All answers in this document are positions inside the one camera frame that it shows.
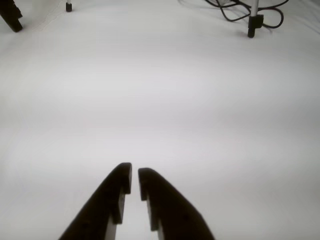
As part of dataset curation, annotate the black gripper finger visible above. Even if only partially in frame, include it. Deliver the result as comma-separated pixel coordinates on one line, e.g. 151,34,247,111
58,162,133,240
137,167,216,240

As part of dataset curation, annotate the black stand leg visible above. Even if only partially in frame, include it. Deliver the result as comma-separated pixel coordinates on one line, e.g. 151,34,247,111
0,0,24,33

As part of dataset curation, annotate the black looped cable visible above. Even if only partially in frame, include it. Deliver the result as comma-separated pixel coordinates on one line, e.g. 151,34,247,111
178,0,290,29

